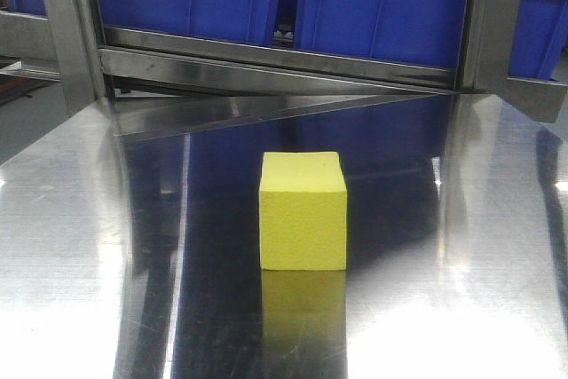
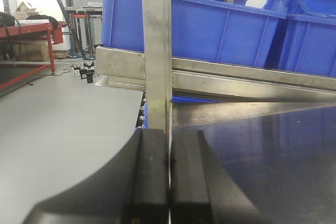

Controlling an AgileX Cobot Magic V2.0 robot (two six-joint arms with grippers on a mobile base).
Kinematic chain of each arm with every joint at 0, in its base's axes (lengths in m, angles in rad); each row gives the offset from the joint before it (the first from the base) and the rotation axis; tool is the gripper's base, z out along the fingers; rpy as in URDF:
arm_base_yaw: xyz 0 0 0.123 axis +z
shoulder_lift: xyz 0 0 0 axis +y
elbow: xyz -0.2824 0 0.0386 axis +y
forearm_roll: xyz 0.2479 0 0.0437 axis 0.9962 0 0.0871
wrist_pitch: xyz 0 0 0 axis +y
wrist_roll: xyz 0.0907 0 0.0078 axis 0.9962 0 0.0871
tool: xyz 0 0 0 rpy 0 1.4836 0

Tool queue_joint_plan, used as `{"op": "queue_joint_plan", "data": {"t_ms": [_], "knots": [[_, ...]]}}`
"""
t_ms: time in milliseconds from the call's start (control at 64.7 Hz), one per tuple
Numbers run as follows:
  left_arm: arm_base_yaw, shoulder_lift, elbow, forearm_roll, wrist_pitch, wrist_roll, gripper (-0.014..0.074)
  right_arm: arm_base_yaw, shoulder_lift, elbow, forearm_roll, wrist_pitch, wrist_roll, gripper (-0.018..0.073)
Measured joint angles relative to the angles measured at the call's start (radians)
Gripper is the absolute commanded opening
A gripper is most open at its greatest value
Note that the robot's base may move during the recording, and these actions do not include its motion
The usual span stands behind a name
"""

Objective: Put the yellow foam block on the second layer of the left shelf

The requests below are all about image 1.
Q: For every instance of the yellow foam block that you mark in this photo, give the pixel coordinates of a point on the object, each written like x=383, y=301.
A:
x=302, y=212

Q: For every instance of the stainless steel shelf rack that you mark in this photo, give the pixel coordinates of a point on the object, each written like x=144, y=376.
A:
x=72, y=45

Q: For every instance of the blue plastic bin right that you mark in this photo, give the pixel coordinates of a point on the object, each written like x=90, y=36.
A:
x=419, y=32

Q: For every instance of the blue bin far right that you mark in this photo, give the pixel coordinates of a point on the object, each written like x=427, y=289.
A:
x=540, y=35

